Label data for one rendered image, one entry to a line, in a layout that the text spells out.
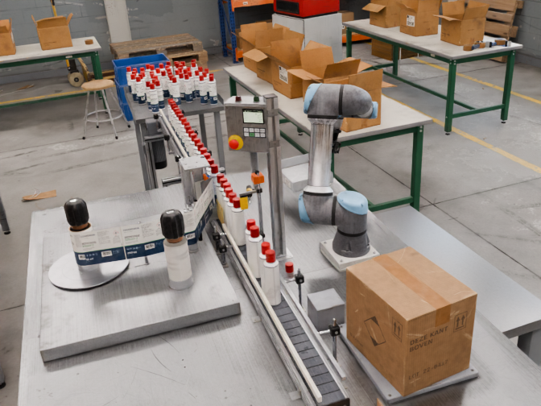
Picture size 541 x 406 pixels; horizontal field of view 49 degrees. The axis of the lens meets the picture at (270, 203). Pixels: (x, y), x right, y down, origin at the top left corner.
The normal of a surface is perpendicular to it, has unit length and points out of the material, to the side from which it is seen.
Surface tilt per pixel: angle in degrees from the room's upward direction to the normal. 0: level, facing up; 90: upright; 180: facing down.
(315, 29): 90
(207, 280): 0
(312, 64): 75
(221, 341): 0
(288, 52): 86
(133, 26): 90
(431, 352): 90
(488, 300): 0
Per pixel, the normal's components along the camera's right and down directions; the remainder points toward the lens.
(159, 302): -0.06, -0.89
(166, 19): 0.36, 0.40
